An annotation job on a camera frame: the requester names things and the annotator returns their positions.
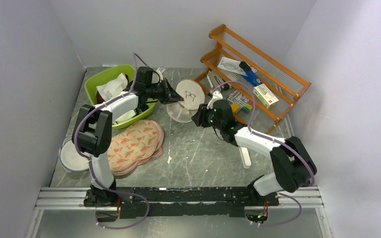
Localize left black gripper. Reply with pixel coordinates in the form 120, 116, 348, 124
146, 78, 184, 105

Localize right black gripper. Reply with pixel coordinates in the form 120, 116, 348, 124
192, 103, 224, 131

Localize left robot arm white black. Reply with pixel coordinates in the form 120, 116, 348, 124
71, 66, 184, 207

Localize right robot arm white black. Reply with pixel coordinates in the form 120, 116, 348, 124
191, 100, 317, 205

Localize colourful marker pack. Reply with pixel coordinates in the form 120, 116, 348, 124
226, 90, 253, 114

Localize white black items under rack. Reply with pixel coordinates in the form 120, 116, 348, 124
206, 70, 232, 97

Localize white plastic bar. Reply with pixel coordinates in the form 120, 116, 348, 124
239, 147, 252, 169

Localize orange wooden rack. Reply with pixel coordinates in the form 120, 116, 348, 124
195, 24, 311, 133

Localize white green box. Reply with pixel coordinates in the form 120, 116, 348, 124
253, 84, 279, 109

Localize white packet on rack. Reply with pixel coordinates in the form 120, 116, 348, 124
217, 57, 247, 76

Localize floral peach placemat stack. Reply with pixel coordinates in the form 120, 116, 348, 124
107, 120, 164, 176

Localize white cloth in basin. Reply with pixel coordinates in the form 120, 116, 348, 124
96, 73, 128, 104

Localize green plastic basin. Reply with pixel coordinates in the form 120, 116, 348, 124
84, 64, 155, 129

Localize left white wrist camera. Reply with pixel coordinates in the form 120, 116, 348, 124
156, 67, 166, 81

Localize blue handled tool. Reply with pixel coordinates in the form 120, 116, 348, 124
239, 61, 261, 87

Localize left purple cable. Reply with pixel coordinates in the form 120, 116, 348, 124
73, 53, 152, 231

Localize aluminium rail frame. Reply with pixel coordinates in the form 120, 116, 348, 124
25, 186, 333, 238

